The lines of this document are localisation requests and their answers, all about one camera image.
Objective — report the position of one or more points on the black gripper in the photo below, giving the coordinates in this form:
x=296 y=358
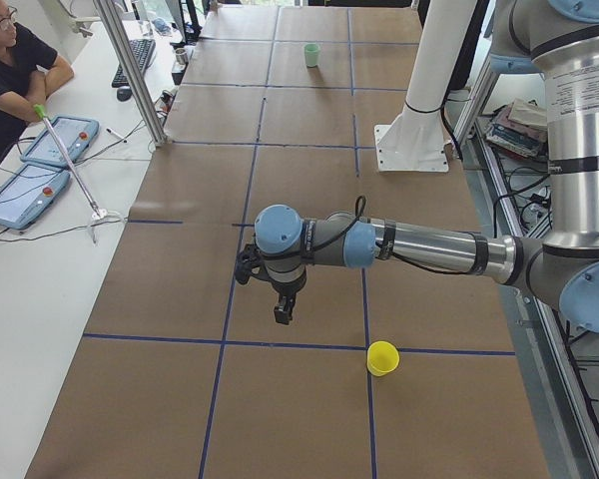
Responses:
x=288 y=289

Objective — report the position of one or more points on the yellow cup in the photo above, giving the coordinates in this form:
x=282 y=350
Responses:
x=382 y=357

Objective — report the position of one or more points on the green cup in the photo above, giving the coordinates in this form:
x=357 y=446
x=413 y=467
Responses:
x=311 y=54

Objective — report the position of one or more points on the metal cup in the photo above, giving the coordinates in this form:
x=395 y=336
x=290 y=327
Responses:
x=181 y=60

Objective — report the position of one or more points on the stack of books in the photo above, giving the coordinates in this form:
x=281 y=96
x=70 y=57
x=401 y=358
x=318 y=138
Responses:
x=519 y=128

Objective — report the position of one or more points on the brown paper table cover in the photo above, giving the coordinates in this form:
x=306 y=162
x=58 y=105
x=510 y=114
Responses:
x=212 y=352

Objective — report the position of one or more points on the black marker pen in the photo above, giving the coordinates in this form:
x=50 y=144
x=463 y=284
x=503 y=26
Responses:
x=118 y=136

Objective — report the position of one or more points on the black computer mouse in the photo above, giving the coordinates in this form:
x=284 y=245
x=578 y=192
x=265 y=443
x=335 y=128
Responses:
x=124 y=93

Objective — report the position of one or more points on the far blue teach pendant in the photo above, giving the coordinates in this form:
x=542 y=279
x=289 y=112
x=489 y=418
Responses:
x=75 y=133

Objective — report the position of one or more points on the blue teach pendant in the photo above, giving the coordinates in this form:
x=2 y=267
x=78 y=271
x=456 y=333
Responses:
x=29 y=193
x=75 y=133

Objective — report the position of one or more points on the near blue teach pendant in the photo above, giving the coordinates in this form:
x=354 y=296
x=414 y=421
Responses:
x=29 y=193

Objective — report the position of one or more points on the black keyboard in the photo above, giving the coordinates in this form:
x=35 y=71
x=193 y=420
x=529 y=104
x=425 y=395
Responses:
x=143 y=52

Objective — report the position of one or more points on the seated person in black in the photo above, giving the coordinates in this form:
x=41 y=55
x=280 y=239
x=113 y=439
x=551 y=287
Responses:
x=30 y=72

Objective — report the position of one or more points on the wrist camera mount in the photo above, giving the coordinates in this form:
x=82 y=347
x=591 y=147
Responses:
x=248 y=264

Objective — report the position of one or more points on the white camera pillar with base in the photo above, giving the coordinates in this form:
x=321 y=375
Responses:
x=414 y=140

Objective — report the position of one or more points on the reacher grabber stick green handle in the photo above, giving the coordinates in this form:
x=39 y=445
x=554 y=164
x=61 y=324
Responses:
x=99 y=214

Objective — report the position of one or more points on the aluminium frame post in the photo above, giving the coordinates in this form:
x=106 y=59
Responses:
x=118 y=36

